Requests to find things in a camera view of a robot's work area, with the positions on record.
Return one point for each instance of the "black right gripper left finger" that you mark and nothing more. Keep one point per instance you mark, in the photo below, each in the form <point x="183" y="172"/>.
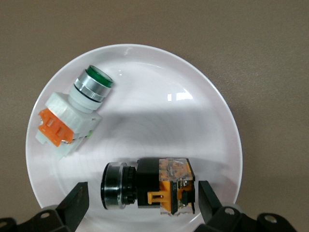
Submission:
<point x="72" y="210"/>

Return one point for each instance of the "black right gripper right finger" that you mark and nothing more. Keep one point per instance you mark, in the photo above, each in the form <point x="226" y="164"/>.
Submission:
<point x="212" y="212"/>

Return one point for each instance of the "small orange white item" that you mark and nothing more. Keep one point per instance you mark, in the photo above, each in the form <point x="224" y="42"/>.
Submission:
<point x="72" y="113"/>

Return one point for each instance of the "pale pink round plate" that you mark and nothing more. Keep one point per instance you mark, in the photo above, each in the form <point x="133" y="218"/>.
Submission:
<point x="157" y="116"/>

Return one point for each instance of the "brown table mat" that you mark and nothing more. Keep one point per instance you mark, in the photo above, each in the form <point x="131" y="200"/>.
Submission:
<point x="48" y="24"/>

